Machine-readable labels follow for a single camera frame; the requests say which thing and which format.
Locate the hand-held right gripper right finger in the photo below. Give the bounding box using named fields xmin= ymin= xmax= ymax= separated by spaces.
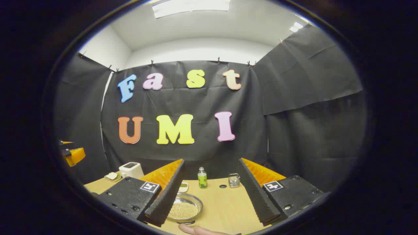
xmin=238 ymin=158 xmax=324 ymax=226

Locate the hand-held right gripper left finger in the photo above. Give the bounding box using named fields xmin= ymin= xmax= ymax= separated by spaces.
xmin=97 ymin=159 xmax=185 ymax=227

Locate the steel pot with soybeans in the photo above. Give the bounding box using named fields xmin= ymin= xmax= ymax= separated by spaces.
xmin=167 ymin=193 xmax=203 ymax=226

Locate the green label plastic bottle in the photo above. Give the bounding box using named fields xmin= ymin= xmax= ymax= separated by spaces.
xmin=197 ymin=167 xmax=208 ymax=189

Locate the white toaster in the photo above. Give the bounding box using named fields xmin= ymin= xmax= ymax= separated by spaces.
xmin=119 ymin=162 xmax=144 ymax=179

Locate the long ceiling light panel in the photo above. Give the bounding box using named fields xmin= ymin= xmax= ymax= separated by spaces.
xmin=152 ymin=0 xmax=231 ymax=19

